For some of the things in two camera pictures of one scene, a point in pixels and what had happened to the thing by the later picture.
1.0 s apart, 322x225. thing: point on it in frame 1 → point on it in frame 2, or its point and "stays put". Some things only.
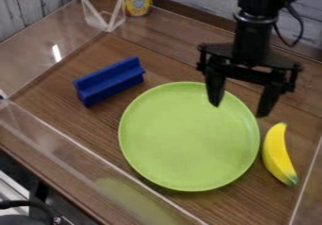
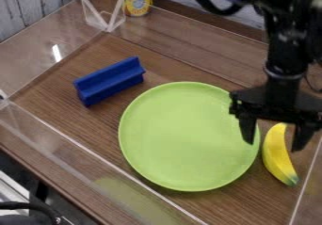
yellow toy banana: x=276 y=159 stays put
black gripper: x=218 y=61 → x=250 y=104
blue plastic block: x=116 y=76 stays put
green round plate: x=182 y=143 stays put
